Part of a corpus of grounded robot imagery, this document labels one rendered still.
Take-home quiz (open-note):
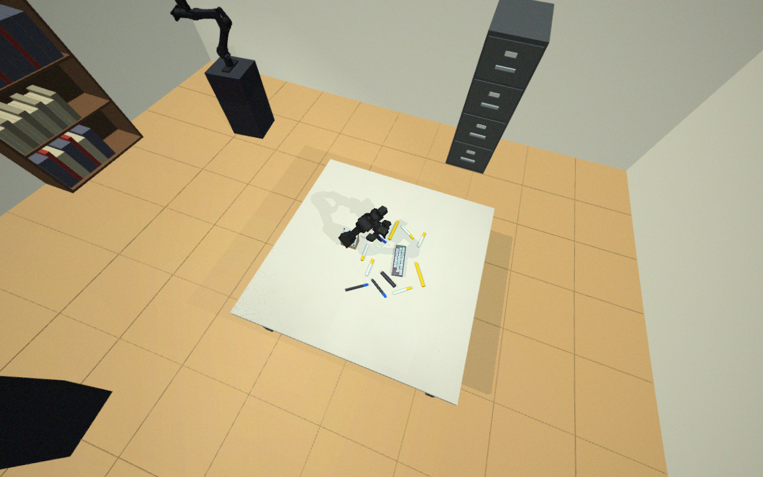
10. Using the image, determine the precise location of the keyboard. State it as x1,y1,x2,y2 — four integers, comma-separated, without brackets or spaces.
391,244,407,277

